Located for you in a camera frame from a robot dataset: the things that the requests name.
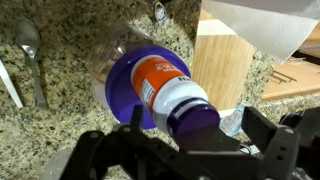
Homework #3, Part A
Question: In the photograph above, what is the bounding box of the white plastic utensil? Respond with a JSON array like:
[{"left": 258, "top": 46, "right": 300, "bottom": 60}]
[{"left": 0, "top": 59, "right": 23, "bottom": 108}]

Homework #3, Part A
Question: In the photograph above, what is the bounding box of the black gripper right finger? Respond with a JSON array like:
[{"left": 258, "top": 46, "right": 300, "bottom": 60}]
[{"left": 241, "top": 107, "right": 300, "bottom": 180}]

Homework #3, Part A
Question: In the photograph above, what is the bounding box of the metal spoon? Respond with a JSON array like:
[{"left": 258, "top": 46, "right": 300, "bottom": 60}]
[{"left": 14, "top": 18, "right": 47, "bottom": 109}]

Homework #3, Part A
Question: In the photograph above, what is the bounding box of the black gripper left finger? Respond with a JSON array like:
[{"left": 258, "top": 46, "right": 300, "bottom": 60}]
[{"left": 59, "top": 105, "right": 143, "bottom": 180}]

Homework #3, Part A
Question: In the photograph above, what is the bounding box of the white paper towel roll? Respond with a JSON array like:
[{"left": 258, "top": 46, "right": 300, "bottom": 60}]
[{"left": 202, "top": 0, "right": 320, "bottom": 63}]

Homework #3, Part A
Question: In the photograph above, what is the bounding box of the clear container with purple lid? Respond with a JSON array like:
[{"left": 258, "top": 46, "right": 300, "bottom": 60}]
[{"left": 88, "top": 23, "right": 190, "bottom": 123}]

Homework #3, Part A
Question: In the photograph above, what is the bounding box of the white and orange pill bottle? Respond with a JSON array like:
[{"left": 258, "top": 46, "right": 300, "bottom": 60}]
[{"left": 130, "top": 55, "right": 220, "bottom": 150}]

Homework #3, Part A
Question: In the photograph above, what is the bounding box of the clear plastic wrapper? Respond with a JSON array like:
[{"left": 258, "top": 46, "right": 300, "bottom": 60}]
[{"left": 219, "top": 101, "right": 250, "bottom": 137}]

